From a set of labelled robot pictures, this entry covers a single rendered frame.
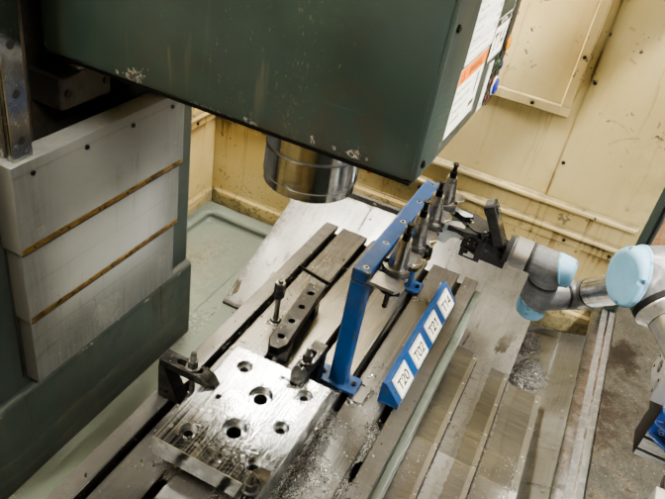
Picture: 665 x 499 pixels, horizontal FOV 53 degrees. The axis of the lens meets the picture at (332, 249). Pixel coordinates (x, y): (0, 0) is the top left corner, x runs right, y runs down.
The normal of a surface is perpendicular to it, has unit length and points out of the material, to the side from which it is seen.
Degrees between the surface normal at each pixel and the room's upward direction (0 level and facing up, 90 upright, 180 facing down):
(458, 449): 7
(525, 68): 90
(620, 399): 0
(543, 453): 17
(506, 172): 90
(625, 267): 88
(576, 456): 0
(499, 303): 24
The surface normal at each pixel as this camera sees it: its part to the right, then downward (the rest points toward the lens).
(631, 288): -0.97, -0.10
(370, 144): -0.43, 0.46
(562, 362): -0.11, -0.88
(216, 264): 0.16, -0.81
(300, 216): -0.03, -0.55
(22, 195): 0.89, 0.36
